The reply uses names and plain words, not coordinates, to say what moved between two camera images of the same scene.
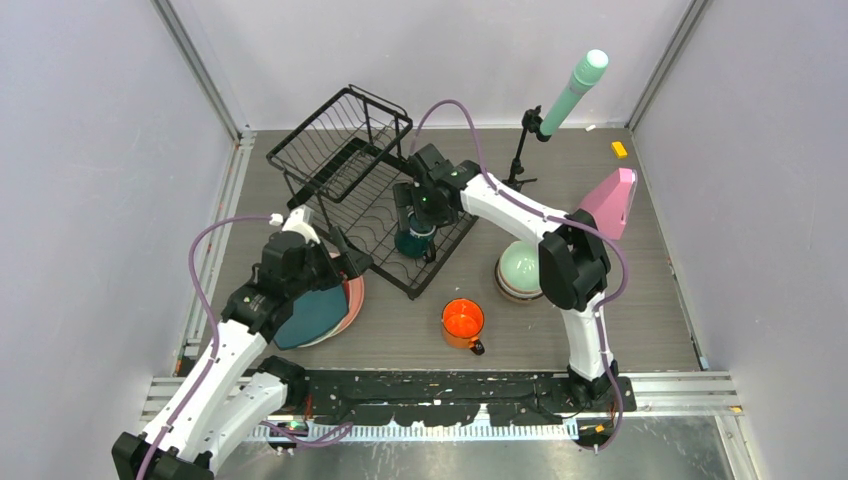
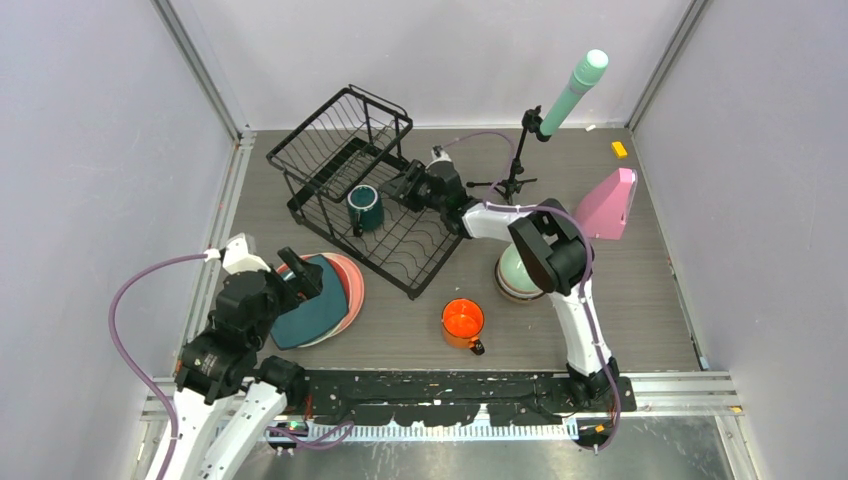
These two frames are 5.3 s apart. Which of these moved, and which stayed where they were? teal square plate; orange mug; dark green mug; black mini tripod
Moved: dark green mug
Stayed: teal square plate; black mini tripod; orange mug
